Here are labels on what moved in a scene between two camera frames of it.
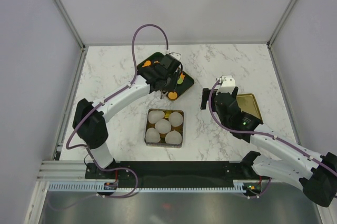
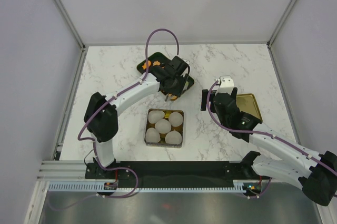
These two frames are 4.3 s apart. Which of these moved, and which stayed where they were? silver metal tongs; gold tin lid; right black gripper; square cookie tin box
Moved: silver metal tongs
Stayed: square cookie tin box; right black gripper; gold tin lid
